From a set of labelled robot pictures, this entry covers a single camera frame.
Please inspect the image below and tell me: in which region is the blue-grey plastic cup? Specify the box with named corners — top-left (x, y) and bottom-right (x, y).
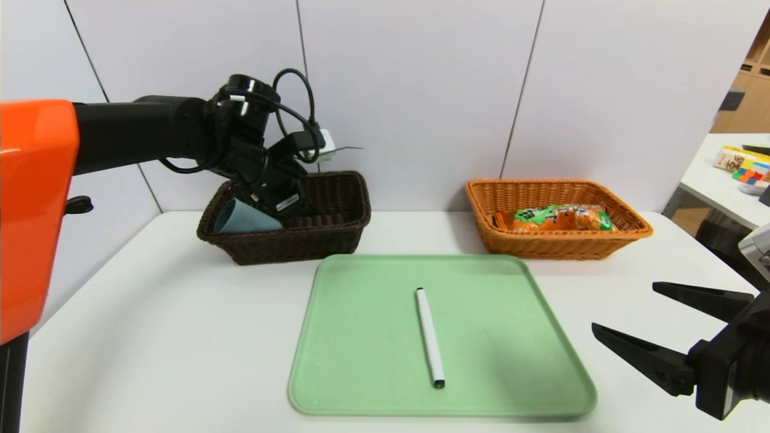
top-left (212, 198), bottom-right (284, 235)

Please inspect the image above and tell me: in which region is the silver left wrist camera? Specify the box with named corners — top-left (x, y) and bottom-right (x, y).
top-left (300, 128), bottom-right (336, 164)

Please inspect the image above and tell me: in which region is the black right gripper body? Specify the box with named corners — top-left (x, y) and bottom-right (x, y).
top-left (687, 290), bottom-right (770, 421)

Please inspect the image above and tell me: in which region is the yellow flat booklet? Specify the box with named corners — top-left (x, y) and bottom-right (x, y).
top-left (722, 145), bottom-right (770, 164)

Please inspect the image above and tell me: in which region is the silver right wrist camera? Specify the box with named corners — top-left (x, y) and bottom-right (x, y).
top-left (738, 223), bottom-right (770, 274)

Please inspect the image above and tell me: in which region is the white marker pen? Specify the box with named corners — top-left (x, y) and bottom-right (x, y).
top-left (416, 287), bottom-right (446, 390)

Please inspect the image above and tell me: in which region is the small printed wooden box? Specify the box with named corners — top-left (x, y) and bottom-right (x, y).
top-left (713, 149), bottom-right (747, 173)

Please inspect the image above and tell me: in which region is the colourful puzzle cube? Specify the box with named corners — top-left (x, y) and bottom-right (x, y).
top-left (731, 159), bottom-right (770, 185)

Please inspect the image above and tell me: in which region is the orange snack bag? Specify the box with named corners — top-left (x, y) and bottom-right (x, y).
top-left (493, 204), bottom-right (615, 234)

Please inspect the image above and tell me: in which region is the light green plastic tray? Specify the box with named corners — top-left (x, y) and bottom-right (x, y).
top-left (288, 254), bottom-right (597, 418)

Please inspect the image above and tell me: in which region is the black left camera cable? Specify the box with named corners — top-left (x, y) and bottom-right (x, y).
top-left (158, 68), bottom-right (323, 176)

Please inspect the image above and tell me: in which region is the orange wicker basket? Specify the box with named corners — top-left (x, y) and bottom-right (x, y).
top-left (465, 178), bottom-right (655, 261)

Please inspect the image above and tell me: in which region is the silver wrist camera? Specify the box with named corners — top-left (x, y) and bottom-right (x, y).
top-left (300, 128), bottom-right (336, 164)
top-left (738, 223), bottom-right (770, 274)

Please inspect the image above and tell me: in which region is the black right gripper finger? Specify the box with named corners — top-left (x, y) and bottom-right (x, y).
top-left (652, 281), bottom-right (755, 324)
top-left (591, 322), bottom-right (698, 397)

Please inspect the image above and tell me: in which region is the white side table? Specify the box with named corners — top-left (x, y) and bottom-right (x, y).
top-left (662, 134), bottom-right (770, 236)

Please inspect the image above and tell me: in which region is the dark brown wicker basket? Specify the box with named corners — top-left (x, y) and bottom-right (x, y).
top-left (197, 171), bottom-right (372, 266)

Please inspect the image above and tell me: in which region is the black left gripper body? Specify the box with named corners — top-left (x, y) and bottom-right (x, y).
top-left (264, 174), bottom-right (312, 217)

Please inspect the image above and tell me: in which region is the dark grey ribbed bin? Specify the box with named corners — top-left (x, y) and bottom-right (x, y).
top-left (696, 210), bottom-right (770, 283)

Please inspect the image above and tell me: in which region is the wooden shelf unit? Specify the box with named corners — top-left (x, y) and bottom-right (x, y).
top-left (710, 12), bottom-right (770, 134)

